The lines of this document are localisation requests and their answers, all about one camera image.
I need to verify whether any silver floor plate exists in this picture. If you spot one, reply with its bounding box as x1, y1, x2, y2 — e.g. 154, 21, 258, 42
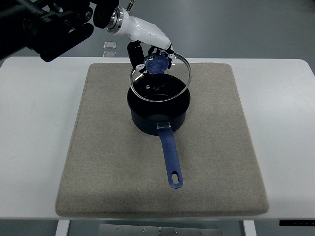
103, 41, 117, 49
103, 51, 116, 58

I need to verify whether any upper silver floor plate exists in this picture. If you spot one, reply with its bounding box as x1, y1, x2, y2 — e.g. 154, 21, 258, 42
103, 41, 117, 49

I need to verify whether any dark blue saucepan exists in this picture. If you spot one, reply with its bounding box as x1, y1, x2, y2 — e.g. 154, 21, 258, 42
127, 89, 190, 189

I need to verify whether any right white table leg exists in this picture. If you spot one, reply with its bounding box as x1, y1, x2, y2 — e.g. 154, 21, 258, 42
243, 220, 257, 236

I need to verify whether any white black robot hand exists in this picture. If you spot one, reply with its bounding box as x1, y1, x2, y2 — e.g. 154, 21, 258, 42
106, 7, 175, 74

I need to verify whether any glass pot lid blue knob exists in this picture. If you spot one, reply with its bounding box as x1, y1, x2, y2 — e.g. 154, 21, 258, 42
128, 51, 193, 102

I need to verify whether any metal plate under table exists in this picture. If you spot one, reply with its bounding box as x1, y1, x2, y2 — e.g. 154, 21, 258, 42
98, 224, 222, 236

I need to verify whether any lower silver floor plate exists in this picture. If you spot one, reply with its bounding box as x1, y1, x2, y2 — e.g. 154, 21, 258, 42
103, 51, 116, 58

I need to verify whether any black table control panel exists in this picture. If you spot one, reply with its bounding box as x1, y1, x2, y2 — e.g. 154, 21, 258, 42
279, 220, 315, 227

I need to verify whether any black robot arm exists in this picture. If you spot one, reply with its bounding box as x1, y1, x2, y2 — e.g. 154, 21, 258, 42
0, 0, 119, 62

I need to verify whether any left white table leg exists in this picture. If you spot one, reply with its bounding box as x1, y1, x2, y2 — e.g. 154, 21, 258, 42
55, 220, 70, 236

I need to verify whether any beige felt mat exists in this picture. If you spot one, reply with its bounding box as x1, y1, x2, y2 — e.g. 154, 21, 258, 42
55, 63, 269, 218

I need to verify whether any white table leg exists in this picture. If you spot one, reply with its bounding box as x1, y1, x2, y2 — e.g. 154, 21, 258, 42
243, 220, 257, 236
55, 220, 70, 236

